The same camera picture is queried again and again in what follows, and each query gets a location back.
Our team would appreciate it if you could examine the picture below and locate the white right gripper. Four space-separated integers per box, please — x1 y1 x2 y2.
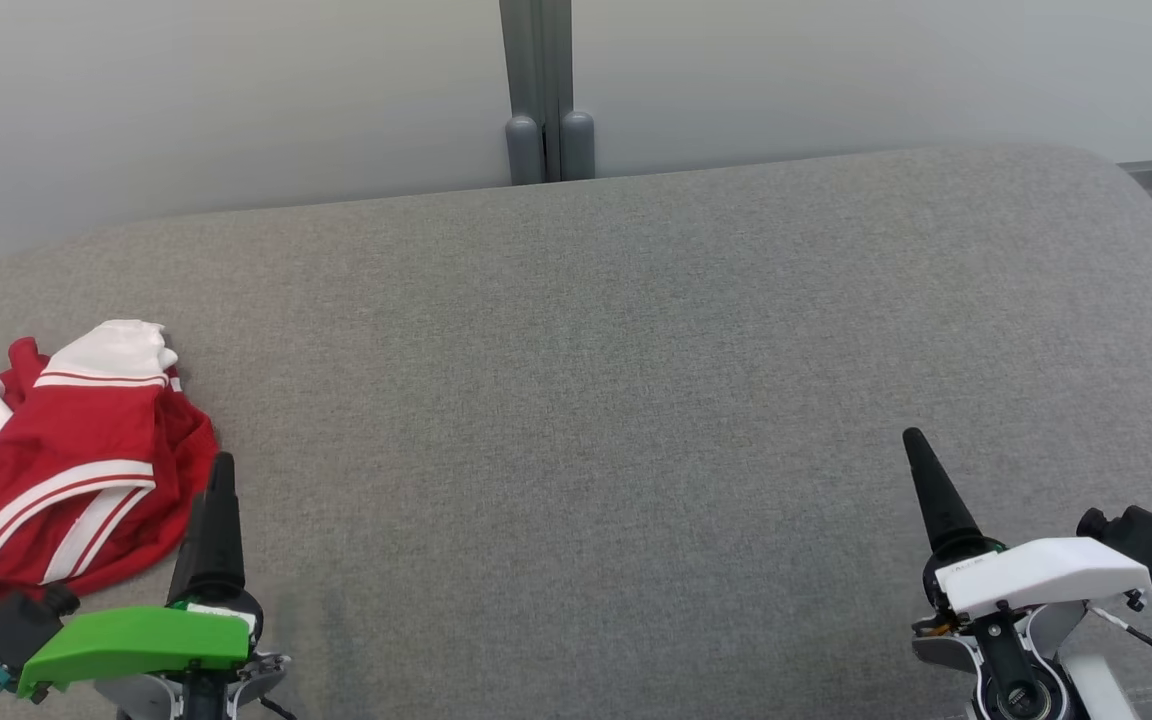
901 428 1152 619

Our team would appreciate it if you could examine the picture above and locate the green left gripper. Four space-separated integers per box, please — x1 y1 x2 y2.
16 452 264 701

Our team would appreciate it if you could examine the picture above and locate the red shirt with white sleeves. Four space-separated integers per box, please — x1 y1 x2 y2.
0 320 220 586

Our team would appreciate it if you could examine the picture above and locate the grey fabric sofa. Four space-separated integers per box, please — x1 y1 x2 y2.
0 143 1152 720

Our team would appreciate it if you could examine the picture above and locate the grey rounded post foot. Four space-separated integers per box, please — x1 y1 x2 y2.
561 110 597 182
506 115 545 187

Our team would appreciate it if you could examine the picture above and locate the grey partition post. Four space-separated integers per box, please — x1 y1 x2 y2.
499 0 573 184

